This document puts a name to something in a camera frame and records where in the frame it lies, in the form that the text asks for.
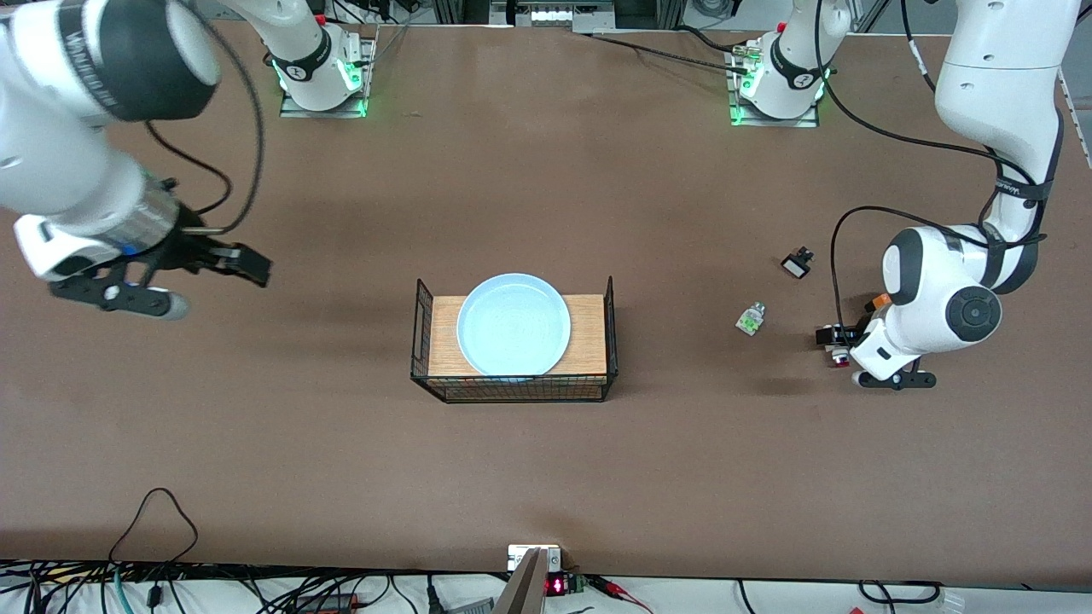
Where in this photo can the red clip leads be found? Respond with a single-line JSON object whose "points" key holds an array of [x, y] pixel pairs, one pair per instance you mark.
{"points": [[616, 588]]}

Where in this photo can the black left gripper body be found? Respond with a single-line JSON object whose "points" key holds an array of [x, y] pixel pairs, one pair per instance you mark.
{"points": [[827, 336]]}

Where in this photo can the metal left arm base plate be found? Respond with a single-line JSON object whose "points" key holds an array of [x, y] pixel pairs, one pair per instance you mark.
{"points": [[772, 121]]}

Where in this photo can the small black switch part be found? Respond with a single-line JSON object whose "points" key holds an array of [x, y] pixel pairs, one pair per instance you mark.
{"points": [[798, 263]]}

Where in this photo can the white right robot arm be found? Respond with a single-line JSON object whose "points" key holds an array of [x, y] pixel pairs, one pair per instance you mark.
{"points": [[51, 170]]}

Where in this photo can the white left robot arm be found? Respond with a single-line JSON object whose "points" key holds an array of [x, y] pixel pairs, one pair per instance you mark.
{"points": [[938, 290]]}

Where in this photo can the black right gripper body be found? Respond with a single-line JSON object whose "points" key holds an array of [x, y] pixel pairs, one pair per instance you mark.
{"points": [[189, 249]]}

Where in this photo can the black power adapter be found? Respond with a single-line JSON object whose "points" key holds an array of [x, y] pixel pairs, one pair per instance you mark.
{"points": [[328, 602]]}

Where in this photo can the wooden board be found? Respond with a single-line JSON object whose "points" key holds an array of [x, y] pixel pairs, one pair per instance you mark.
{"points": [[444, 337]]}

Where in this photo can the red digit display module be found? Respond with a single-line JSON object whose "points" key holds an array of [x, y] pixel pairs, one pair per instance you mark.
{"points": [[557, 586]]}

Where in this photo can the white power strip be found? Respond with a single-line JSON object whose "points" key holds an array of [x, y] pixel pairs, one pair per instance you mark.
{"points": [[553, 15]]}

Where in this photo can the silver metal bracket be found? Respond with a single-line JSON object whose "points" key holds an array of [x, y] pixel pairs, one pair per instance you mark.
{"points": [[515, 556]]}

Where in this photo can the orange button enclosure box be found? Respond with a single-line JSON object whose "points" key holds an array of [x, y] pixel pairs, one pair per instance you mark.
{"points": [[879, 301]]}

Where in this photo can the green push button switch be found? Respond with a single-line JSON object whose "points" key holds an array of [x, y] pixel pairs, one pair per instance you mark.
{"points": [[751, 320]]}

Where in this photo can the light blue round plate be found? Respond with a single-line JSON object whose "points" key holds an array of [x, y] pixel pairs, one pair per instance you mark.
{"points": [[514, 325]]}

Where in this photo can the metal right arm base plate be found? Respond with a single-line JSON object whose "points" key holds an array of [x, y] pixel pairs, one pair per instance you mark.
{"points": [[367, 60]]}

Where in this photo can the grey camera mount bar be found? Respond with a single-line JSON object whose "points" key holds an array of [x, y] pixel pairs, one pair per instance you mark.
{"points": [[522, 588]]}

